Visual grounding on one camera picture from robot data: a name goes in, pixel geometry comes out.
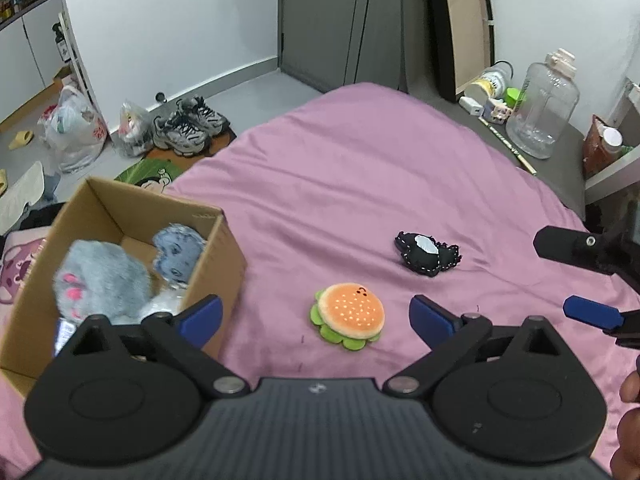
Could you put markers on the white-lidded bottle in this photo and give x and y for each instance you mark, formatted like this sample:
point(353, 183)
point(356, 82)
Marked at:
point(611, 141)

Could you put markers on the grey wardrobe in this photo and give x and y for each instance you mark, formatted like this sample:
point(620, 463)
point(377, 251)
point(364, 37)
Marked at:
point(345, 20)

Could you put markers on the orange paper bag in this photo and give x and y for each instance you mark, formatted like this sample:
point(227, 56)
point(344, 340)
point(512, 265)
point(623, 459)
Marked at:
point(592, 145)

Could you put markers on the grey fluffy paw plush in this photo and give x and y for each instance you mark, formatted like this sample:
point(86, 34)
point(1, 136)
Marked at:
point(102, 280)

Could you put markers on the black plush toy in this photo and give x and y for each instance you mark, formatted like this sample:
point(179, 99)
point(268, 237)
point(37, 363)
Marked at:
point(425, 255)

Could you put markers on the large white plastic bag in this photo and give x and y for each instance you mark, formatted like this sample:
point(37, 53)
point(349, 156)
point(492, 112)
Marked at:
point(72, 130)

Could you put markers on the green cartoon floor mat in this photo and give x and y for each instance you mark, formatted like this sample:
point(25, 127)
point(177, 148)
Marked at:
point(145, 177)

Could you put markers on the white towel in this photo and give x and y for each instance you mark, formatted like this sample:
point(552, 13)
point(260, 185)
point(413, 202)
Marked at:
point(20, 195)

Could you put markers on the black clothing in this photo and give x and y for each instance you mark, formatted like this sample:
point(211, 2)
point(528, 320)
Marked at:
point(42, 216)

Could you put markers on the grey sneaker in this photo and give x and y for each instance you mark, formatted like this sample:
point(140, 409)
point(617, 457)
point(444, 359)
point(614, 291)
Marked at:
point(205, 115)
point(177, 135)

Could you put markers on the small clear plastic bag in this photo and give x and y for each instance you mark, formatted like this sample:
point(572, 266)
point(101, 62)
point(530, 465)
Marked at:
point(135, 130)

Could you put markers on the brown cardboard box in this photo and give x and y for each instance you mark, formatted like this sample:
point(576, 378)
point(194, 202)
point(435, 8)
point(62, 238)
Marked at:
point(220, 255)

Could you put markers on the yellow slipper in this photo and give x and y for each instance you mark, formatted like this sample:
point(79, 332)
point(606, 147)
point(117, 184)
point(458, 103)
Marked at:
point(21, 140)
point(2, 182)

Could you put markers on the burger plush toy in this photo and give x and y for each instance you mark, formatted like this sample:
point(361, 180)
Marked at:
point(350, 315)

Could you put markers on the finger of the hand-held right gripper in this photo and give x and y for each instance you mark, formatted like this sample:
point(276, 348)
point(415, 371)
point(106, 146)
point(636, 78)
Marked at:
point(567, 245)
point(592, 312)

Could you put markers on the blue tissue packet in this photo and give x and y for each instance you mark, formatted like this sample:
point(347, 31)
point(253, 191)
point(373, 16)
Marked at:
point(64, 335)

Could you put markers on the white narrow rack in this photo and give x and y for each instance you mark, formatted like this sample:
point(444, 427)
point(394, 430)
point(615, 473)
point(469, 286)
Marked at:
point(75, 60)

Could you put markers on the person's right hand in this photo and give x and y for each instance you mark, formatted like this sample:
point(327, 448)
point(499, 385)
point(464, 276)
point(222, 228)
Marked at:
point(629, 435)

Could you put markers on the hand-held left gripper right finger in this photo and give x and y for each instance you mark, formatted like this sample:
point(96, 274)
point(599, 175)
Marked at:
point(430, 320)

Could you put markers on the clear plastic water jug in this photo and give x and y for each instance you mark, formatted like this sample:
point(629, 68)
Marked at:
point(542, 105)

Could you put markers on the pink bed sheet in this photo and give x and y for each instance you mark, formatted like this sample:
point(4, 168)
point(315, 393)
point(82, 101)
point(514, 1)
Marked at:
point(350, 185)

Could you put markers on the blue denim plush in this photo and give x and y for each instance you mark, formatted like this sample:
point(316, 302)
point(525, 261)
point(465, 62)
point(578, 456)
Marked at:
point(175, 252)

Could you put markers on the thin wooden stick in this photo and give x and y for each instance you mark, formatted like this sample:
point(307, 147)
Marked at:
point(507, 146)

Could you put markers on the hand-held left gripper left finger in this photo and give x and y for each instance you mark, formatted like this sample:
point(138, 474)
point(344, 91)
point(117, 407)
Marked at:
point(202, 317)

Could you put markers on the white kitchen cabinet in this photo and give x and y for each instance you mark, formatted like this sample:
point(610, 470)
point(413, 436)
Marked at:
point(25, 35)

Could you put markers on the white charger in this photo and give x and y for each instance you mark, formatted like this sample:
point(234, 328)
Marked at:
point(470, 105)

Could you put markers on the yellow and white canister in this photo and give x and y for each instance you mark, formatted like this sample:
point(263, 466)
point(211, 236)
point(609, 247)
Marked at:
point(490, 84)

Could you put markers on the pink printed blanket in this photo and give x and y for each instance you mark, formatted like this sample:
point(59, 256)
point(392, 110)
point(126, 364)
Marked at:
point(20, 265)

